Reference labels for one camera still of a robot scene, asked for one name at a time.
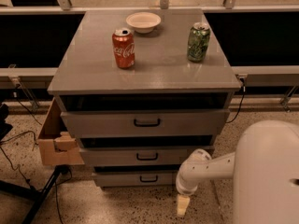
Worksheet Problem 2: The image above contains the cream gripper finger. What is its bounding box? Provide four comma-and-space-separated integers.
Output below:
177, 194, 191, 217

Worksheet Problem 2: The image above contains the grey bottom drawer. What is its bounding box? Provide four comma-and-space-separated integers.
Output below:
93, 171, 177, 188

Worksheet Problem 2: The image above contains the grey drawer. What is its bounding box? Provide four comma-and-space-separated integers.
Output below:
80, 146, 214, 167
61, 109, 229, 138
93, 171, 177, 188

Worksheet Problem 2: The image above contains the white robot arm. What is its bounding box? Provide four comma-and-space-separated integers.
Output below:
176, 120, 299, 224

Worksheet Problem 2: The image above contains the grey top drawer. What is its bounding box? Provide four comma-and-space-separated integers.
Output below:
61, 109, 229, 138

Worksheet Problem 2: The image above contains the grey middle drawer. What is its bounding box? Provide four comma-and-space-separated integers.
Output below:
80, 146, 214, 167

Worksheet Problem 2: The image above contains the grey drawer cabinet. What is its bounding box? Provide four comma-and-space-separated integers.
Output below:
47, 8, 242, 189

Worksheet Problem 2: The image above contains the wooden side box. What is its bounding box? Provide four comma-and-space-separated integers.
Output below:
37, 100, 84, 166

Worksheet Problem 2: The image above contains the black tripod stand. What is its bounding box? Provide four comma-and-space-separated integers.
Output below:
0, 165, 72, 224

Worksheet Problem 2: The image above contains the red cola can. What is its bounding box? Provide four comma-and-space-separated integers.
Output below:
112, 28, 135, 69

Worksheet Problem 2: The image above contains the green soda can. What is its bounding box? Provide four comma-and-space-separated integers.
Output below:
187, 22, 210, 63

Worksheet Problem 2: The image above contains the white paper bowl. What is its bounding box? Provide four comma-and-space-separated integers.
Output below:
126, 12, 161, 34

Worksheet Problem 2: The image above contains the black cable left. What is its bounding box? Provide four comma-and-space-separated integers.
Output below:
0, 84, 43, 189

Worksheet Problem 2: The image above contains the metal railing frame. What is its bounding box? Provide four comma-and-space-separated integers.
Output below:
0, 0, 299, 91

